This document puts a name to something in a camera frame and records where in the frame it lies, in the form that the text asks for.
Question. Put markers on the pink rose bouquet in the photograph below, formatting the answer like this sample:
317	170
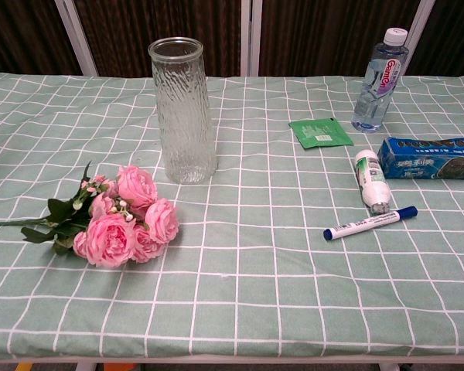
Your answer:
112	235

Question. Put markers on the clear textured glass vase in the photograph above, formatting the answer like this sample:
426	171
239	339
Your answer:
183	116

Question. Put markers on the green checked tablecloth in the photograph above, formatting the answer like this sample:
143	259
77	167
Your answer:
255	270

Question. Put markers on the green foil sachet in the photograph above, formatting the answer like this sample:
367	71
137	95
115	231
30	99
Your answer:
319	133

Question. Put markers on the small white plastic bottle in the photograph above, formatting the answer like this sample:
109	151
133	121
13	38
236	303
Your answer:
372	181

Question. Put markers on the blue and white marker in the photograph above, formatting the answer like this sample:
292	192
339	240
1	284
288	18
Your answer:
367	223

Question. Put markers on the clear plastic water bottle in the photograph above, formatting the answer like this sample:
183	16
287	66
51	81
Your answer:
375	85

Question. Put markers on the blue cookie package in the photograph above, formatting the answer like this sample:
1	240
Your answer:
429	158

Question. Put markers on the white metal frame post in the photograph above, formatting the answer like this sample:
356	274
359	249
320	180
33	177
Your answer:
77	35
250	36
419	27

